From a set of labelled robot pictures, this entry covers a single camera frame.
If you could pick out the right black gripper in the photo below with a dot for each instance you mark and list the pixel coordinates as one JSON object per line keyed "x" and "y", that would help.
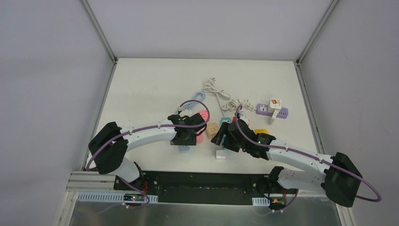
{"x": 225, "y": 137}

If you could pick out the purple socket adapter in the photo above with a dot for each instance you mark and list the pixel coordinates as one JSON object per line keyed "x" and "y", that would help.
{"x": 263, "y": 109}

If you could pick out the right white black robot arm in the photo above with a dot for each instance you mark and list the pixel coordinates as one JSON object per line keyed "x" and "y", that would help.
{"x": 335, "y": 176}

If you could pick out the beige wooden cube adapter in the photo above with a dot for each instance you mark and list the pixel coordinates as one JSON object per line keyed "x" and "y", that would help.
{"x": 211, "y": 130}

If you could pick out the pink triangular plug adapter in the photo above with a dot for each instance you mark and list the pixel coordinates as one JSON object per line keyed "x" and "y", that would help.
{"x": 199, "y": 139}

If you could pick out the light blue power strip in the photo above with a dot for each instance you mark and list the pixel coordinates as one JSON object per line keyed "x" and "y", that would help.
{"x": 184, "y": 148}

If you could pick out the pink square plug adapter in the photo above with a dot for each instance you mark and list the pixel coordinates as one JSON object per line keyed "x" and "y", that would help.
{"x": 205, "y": 115}

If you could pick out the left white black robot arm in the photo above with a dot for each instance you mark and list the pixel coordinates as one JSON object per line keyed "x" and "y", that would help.
{"x": 112, "y": 142}

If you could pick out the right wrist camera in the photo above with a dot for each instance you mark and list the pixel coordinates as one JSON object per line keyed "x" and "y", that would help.
{"x": 243, "y": 118}

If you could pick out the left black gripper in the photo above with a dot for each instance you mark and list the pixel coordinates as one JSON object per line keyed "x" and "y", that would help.
{"x": 188, "y": 137}

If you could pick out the white cube adapter with sticker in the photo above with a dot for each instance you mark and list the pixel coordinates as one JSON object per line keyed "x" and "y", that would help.
{"x": 274, "y": 105}

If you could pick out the yellow cube plug adapter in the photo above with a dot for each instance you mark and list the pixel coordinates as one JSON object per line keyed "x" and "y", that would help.
{"x": 259, "y": 131}

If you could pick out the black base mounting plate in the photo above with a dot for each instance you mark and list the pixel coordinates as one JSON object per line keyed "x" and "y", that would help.
{"x": 213, "y": 188}

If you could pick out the white USB charger block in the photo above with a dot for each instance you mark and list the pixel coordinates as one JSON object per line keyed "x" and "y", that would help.
{"x": 220, "y": 155}

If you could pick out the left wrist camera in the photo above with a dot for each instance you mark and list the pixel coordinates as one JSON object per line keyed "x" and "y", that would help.
{"x": 184, "y": 110}

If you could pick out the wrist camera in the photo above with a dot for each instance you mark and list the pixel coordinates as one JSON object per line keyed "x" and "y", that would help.
{"x": 243, "y": 118}
{"x": 184, "y": 110}

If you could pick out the teal power strip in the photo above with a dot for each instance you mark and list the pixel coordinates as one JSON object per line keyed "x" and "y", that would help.
{"x": 225, "y": 119}

